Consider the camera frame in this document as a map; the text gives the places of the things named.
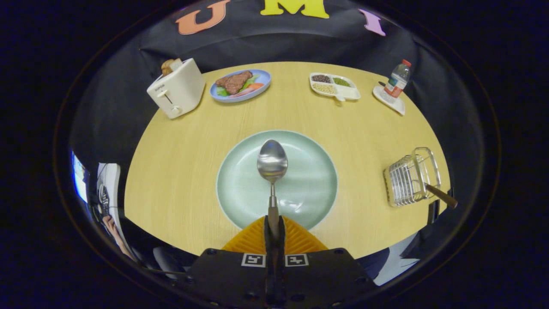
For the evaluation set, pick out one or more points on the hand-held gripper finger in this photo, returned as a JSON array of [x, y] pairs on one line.
[[279, 246], [269, 246]]

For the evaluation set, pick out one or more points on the brown steak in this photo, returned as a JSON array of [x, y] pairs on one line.
[[235, 82]]

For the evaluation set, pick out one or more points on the blue plate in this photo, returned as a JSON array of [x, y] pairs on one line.
[[263, 76]]

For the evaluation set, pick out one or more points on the green mung beans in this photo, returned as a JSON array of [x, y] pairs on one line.
[[342, 82]]

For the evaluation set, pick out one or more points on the green lettuce leaf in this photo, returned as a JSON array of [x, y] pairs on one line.
[[221, 91]]

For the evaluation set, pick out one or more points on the black backdrop cloth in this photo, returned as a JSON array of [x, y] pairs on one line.
[[279, 38]]

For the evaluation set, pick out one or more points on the person's dark trouser leg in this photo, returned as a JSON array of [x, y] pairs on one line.
[[373, 264]]

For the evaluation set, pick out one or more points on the white toaster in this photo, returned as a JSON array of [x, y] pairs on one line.
[[180, 92]]

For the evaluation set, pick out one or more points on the orange carrot slices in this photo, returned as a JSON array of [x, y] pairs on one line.
[[255, 86]]

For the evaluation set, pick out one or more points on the white side desk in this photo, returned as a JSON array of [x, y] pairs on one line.
[[112, 176]]

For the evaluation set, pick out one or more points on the black table clamp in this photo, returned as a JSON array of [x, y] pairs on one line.
[[433, 214]]

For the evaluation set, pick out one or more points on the white square coaster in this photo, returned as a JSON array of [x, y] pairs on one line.
[[396, 106]]

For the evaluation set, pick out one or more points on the pale green plate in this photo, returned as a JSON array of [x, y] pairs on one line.
[[309, 180]]

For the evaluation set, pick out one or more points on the white divided dish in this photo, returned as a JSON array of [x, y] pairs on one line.
[[349, 93]]

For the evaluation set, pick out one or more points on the brown toast slice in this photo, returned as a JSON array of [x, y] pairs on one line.
[[169, 66]]

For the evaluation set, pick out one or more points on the beige soybeans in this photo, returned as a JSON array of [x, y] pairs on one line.
[[324, 88]]

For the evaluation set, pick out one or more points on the computer monitor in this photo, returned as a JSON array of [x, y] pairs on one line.
[[79, 178]]

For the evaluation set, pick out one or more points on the black keyboard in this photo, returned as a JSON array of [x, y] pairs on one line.
[[104, 201]]

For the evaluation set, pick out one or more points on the clear water bottle red cap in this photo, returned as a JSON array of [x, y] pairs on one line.
[[396, 83]]

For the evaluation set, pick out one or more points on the dark red beans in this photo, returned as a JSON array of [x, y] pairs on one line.
[[321, 78]]

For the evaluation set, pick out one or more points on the black office chair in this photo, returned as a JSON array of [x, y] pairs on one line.
[[169, 259]]

